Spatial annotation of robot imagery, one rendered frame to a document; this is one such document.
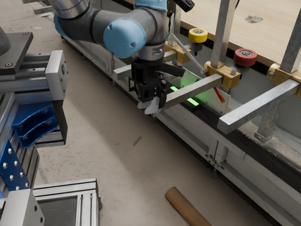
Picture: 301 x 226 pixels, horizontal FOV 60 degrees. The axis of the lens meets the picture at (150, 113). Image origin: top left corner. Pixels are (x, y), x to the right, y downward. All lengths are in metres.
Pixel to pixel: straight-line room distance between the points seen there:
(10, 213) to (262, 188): 1.27
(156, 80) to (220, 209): 1.05
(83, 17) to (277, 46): 0.79
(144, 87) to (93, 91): 1.76
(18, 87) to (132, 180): 1.07
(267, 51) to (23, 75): 0.84
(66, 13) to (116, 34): 0.12
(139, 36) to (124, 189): 1.22
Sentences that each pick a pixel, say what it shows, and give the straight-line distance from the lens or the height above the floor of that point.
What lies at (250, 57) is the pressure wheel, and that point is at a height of 0.91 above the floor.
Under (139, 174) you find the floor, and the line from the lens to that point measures 1.70.
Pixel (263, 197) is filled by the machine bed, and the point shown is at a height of 0.17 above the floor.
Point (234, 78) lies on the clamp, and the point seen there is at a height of 0.86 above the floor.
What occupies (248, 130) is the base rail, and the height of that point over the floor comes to 0.70.
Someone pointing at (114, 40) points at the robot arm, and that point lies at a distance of 0.55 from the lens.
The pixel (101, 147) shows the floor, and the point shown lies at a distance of 1.88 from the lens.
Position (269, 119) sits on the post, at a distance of 0.93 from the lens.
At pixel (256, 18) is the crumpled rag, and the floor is 0.91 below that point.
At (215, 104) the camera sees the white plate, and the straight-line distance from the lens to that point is 1.05.
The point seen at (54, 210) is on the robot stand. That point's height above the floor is 0.21.
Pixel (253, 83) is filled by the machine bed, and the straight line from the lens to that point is 1.20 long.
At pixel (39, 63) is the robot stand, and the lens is 0.84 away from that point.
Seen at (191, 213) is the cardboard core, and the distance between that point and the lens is 1.48.
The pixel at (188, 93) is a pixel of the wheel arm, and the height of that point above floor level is 0.86.
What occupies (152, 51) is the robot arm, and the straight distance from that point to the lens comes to 0.66.
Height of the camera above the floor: 1.35
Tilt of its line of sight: 39 degrees down
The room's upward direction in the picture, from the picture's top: straight up
